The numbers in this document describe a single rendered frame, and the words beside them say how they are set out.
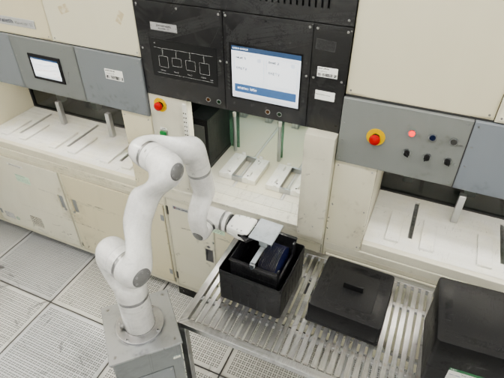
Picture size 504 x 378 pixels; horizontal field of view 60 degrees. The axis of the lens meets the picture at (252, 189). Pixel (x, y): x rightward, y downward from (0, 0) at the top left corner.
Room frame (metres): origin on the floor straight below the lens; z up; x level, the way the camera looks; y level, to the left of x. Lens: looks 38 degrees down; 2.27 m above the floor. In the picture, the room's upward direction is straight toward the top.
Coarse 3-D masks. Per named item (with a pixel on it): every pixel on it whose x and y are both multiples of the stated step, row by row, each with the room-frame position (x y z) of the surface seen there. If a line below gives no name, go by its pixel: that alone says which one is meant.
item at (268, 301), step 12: (240, 240) 1.36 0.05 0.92; (300, 252) 1.32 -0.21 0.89; (228, 264) 1.25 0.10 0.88; (300, 264) 1.27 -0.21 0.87; (228, 276) 1.16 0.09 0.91; (288, 276) 1.15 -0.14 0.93; (300, 276) 1.28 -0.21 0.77; (228, 288) 1.16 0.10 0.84; (240, 288) 1.14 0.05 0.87; (252, 288) 1.12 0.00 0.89; (264, 288) 1.09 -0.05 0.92; (288, 288) 1.14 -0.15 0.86; (240, 300) 1.14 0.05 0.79; (252, 300) 1.12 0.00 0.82; (264, 300) 1.09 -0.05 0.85; (276, 300) 1.07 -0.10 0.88; (288, 300) 1.16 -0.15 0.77; (264, 312) 1.09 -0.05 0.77; (276, 312) 1.07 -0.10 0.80
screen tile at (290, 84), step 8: (272, 64) 1.56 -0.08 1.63; (280, 64) 1.55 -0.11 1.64; (288, 64) 1.54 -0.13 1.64; (296, 64) 1.53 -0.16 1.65; (280, 72) 1.55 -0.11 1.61; (288, 72) 1.54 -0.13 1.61; (296, 72) 1.53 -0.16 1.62; (272, 80) 1.56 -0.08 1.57; (280, 80) 1.55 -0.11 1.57; (288, 80) 1.54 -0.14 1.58; (296, 80) 1.53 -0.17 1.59; (288, 88) 1.54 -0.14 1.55
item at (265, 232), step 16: (256, 224) 1.28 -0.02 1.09; (272, 224) 1.28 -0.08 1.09; (256, 240) 1.19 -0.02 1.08; (272, 240) 1.19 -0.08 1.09; (288, 240) 1.31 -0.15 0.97; (240, 256) 1.27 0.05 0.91; (256, 256) 1.18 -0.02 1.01; (240, 272) 1.17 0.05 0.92; (256, 272) 1.14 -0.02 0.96; (272, 272) 1.12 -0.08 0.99; (288, 272) 1.27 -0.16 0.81; (272, 288) 1.11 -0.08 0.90
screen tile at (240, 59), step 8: (240, 56) 1.62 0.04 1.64; (248, 56) 1.60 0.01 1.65; (240, 64) 1.62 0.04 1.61; (248, 64) 1.60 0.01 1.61; (256, 64) 1.59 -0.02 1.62; (240, 72) 1.62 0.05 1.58; (248, 72) 1.60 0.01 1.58; (256, 72) 1.59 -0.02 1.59; (240, 80) 1.62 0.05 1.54; (248, 80) 1.60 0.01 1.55; (256, 80) 1.59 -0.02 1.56
